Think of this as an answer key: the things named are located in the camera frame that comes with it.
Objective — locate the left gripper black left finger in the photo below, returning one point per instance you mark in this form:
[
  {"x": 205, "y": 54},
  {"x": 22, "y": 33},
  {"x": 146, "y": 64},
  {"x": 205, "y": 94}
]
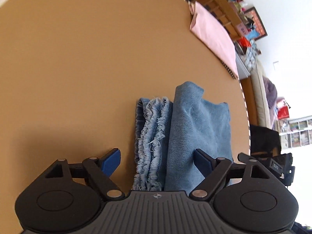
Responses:
[{"x": 85, "y": 181}]

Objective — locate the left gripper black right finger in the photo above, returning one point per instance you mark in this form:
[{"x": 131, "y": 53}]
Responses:
[{"x": 218, "y": 172}]

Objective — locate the light blue denim jeans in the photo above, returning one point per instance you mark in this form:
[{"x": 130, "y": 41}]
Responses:
[{"x": 168, "y": 132}]

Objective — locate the beige sofa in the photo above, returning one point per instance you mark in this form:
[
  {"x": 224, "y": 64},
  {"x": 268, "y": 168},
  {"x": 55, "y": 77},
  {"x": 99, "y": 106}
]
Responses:
[{"x": 260, "y": 96}]

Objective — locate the pink storage bag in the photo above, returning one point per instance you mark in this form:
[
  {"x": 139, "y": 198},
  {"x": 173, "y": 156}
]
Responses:
[{"x": 211, "y": 33}]

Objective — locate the wooden shelf unit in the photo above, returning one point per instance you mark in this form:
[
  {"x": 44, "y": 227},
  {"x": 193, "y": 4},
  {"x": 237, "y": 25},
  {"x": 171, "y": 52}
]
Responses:
[{"x": 225, "y": 14}]

